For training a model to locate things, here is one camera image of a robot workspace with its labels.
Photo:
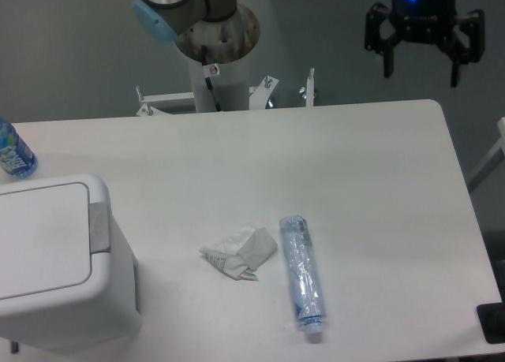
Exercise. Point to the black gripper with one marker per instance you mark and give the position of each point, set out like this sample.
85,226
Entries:
461,38

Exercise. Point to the white frame right edge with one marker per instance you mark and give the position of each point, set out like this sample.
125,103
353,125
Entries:
491,159

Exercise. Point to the crumpled white paper wrapper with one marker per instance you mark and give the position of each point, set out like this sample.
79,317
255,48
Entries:
239,255

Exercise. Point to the white plastic trash can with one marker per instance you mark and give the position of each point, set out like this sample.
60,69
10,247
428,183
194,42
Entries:
68,274

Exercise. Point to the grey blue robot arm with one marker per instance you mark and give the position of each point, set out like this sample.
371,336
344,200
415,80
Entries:
166,20

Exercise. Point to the white clamp post right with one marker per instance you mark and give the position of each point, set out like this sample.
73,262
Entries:
308,92

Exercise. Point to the crushed clear plastic bottle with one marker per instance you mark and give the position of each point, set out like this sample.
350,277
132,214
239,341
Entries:
306,292

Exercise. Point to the black object table corner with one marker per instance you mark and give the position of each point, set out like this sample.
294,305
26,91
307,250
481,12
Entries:
491,318

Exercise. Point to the blue labelled water bottle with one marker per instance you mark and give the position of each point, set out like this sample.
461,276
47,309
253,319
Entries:
17,158

